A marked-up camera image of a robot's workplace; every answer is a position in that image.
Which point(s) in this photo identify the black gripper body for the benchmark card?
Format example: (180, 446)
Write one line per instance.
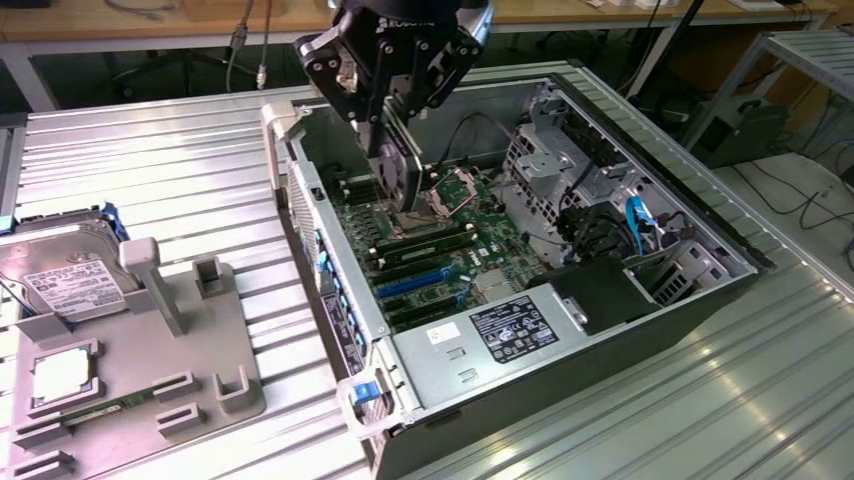
(400, 30)

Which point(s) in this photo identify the graphics card with black cooler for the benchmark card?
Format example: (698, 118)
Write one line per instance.
(393, 175)

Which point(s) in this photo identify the black chair base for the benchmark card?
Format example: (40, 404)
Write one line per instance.
(180, 65)

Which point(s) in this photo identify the black RAM slot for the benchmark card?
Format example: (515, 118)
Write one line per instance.
(359, 196)
(353, 182)

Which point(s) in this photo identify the open metal socket cover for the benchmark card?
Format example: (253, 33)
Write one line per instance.
(460, 189)

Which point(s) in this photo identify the silver disk bay cage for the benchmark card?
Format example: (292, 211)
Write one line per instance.
(540, 200)

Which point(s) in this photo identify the CPU socket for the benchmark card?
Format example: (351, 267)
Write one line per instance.
(416, 224)

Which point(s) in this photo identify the green motherboard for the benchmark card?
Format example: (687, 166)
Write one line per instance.
(493, 240)

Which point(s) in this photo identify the dark RAM stick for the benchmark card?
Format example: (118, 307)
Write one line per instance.
(420, 242)

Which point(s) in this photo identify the blue expansion slot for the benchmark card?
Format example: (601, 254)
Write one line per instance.
(409, 282)

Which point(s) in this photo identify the blue disk caddy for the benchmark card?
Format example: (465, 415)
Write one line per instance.
(114, 225)

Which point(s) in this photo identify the silver chipset heatsink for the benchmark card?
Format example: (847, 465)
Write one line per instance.
(496, 285)

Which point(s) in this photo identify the black box under shelf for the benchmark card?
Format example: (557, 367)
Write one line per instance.
(747, 135)

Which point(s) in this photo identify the black expansion slot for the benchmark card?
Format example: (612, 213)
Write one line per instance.
(420, 315)

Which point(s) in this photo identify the black air shroud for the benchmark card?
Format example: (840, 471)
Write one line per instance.
(593, 295)

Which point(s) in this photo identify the metal slat shelf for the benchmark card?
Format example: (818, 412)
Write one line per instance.
(814, 50)

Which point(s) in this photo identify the silver hard disk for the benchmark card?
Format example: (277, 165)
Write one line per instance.
(60, 280)

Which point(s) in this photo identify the silver power supply unit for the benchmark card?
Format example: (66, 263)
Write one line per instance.
(440, 365)

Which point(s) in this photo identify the blue case latch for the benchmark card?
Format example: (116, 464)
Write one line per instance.
(363, 392)

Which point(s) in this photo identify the grey parts rack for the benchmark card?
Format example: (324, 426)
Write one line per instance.
(133, 360)

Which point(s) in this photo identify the open grey PC case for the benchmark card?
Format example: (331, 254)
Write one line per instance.
(567, 400)

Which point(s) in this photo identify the silver CPU chip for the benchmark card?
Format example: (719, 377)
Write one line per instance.
(61, 376)

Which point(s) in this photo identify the green RAM stick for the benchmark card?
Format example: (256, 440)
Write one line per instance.
(106, 407)

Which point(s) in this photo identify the wooden desk with white frame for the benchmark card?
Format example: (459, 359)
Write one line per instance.
(166, 27)

